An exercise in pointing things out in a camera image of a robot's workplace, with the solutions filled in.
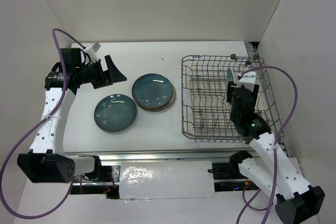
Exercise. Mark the patterned plate under stack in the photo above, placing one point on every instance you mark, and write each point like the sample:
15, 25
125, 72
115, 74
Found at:
165, 105

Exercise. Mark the grey wire dish rack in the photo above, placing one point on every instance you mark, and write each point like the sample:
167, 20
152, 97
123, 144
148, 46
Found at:
205, 112

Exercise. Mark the aluminium mounting rail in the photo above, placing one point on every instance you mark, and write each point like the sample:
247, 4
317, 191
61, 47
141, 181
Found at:
153, 136

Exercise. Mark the dark teal plate stacked top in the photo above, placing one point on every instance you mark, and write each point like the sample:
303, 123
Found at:
152, 78

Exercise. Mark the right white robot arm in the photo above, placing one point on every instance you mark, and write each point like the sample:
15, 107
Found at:
291, 195

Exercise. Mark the dark teal plate left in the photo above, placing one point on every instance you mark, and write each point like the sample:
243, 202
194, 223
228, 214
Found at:
115, 113

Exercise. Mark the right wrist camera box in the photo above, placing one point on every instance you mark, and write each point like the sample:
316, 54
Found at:
246, 80

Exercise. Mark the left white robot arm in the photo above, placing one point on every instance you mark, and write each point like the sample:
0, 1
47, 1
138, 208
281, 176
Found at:
46, 162

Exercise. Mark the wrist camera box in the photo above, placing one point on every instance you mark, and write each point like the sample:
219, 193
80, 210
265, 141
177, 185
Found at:
246, 80
91, 52

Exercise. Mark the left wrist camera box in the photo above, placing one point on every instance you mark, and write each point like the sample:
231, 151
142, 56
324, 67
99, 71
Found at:
91, 52

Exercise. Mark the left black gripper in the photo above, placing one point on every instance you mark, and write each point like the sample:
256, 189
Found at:
106, 77

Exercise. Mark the red teal floral plate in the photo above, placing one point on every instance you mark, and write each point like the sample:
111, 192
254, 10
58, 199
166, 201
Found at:
230, 78

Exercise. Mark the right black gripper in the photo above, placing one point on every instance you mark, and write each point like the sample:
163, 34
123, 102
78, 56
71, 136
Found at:
229, 96

